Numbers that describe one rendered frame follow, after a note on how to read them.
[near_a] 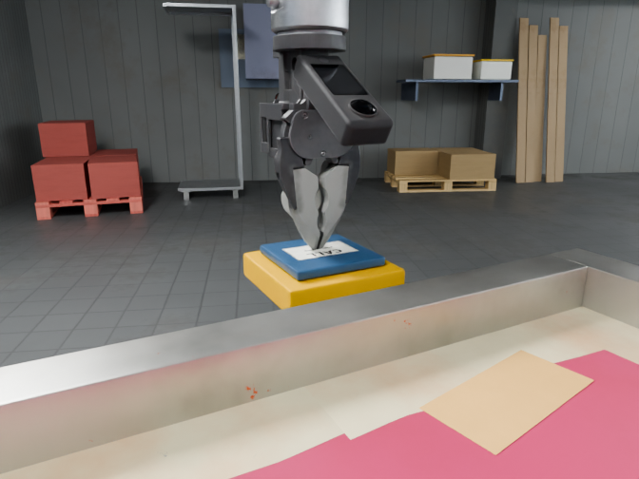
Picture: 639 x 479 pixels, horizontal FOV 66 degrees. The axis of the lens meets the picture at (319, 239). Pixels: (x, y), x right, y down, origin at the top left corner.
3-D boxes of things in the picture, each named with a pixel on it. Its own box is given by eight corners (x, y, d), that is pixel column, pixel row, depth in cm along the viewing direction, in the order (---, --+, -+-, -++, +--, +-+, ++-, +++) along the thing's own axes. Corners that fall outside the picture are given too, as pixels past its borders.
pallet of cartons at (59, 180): (65, 191, 603) (54, 119, 580) (164, 188, 618) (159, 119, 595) (7, 220, 459) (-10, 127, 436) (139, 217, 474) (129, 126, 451)
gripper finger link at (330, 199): (321, 235, 58) (321, 156, 56) (347, 248, 53) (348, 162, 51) (298, 238, 57) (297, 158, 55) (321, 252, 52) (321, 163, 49)
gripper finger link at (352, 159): (352, 200, 54) (353, 117, 52) (359, 202, 53) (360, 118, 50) (313, 204, 52) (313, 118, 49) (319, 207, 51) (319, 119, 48)
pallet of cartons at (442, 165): (469, 179, 686) (472, 146, 674) (497, 190, 606) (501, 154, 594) (381, 181, 671) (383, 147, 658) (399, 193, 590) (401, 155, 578)
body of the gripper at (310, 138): (319, 154, 58) (319, 44, 54) (358, 162, 50) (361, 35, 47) (258, 158, 54) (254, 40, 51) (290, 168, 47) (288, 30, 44)
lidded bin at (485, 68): (498, 80, 653) (500, 61, 646) (512, 80, 620) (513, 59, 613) (468, 80, 648) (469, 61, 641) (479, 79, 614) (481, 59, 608)
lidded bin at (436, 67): (458, 80, 650) (460, 56, 642) (473, 79, 609) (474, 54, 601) (420, 80, 644) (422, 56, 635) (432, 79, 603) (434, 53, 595)
